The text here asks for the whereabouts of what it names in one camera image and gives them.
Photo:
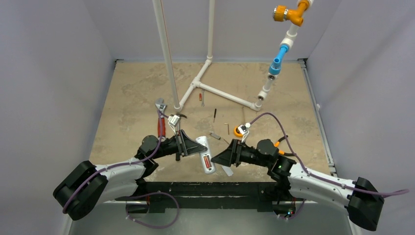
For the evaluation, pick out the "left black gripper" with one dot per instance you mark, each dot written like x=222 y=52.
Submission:
x=189 y=146

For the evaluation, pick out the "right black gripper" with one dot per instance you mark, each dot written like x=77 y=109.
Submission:
x=236 y=153

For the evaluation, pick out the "white battery cover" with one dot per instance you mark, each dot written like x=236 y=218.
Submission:
x=228 y=171

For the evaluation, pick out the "white remote control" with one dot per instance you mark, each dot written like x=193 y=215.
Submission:
x=206 y=154

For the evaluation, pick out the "red battery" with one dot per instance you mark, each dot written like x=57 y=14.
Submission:
x=207 y=162

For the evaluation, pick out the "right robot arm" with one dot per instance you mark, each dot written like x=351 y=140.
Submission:
x=358 y=199

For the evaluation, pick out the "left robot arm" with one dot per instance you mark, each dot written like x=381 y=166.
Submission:
x=89 y=185

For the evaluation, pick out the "yellow tape measure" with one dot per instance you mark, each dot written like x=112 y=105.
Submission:
x=240 y=131

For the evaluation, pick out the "silver transceiver module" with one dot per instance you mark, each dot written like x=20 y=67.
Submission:
x=214 y=135

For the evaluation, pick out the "red adjustable wrench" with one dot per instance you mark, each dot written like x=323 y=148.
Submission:
x=161 y=106

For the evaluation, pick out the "blue pipe fitting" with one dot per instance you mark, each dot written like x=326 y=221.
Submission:
x=275 y=66

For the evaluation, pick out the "orange pipe valve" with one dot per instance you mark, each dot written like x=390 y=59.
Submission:
x=295 y=16

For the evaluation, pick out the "black handled hammer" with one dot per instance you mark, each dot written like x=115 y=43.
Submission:
x=180 y=142

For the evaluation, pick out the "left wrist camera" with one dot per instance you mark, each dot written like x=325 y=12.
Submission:
x=174 y=123

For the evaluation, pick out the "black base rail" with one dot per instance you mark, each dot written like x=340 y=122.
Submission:
x=259 y=196

